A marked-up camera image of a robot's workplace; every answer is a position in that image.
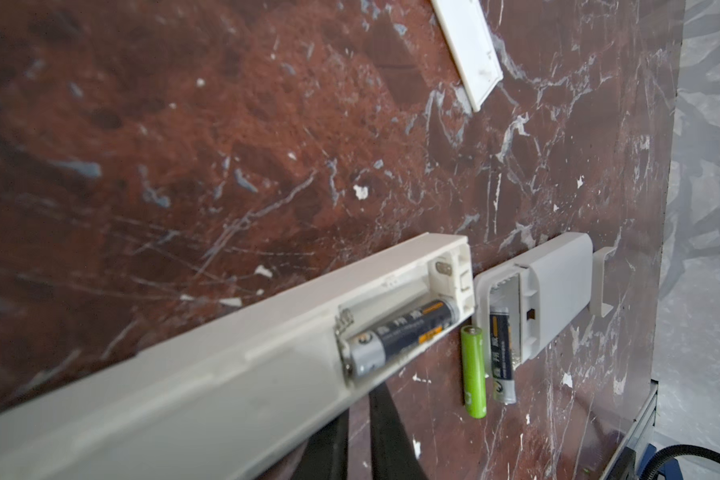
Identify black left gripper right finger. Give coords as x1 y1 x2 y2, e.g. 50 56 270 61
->
369 383 427 480

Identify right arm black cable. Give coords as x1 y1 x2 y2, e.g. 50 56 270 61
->
638 443 720 480

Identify white remote control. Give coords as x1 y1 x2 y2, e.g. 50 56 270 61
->
472 232 616 367
0 233 475 479

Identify green AA battery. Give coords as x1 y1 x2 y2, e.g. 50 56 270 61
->
460 325 487 419

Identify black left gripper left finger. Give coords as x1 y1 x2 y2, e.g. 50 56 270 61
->
291 410 349 480

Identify long white remote cover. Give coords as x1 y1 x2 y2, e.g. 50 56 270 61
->
432 0 503 112

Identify left AA battery dark blue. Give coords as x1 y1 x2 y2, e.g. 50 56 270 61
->
342 299 460 379

